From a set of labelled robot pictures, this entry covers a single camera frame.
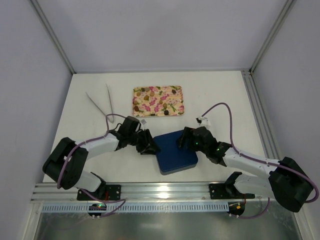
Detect dark blue box lid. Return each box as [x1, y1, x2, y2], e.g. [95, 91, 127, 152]
[154, 130, 198, 175]

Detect metal tongs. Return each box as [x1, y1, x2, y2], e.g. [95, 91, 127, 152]
[85, 83, 115, 124]

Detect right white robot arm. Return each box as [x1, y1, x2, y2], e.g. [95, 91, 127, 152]
[176, 126, 319, 213]

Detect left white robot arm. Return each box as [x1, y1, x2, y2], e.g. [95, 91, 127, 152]
[42, 116, 161, 201]

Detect floral rectangular tray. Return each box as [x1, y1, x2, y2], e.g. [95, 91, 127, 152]
[132, 85, 185, 118]

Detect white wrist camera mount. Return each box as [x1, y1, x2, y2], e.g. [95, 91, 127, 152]
[196, 116, 211, 128]

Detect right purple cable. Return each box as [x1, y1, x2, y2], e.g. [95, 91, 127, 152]
[201, 102, 320, 219]

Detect aluminium mounting rail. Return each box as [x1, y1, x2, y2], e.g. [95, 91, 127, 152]
[30, 181, 256, 202]

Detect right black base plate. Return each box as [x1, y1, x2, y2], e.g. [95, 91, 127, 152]
[208, 183, 243, 200]

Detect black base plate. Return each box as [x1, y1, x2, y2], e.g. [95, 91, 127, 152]
[208, 183, 243, 200]
[76, 183, 122, 201]

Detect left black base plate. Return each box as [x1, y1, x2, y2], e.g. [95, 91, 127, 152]
[76, 183, 122, 201]

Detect right aluminium frame post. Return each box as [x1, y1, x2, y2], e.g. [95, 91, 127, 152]
[249, 0, 297, 73]

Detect aluminium frame post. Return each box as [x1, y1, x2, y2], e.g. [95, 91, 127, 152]
[249, 0, 297, 73]
[28, 0, 76, 75]

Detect white slotted cable duct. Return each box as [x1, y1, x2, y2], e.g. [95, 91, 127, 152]
[41, 202, 229, 214]

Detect left aluminium frame post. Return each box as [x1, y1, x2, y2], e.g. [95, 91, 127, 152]
[28, 0, 76, 75]

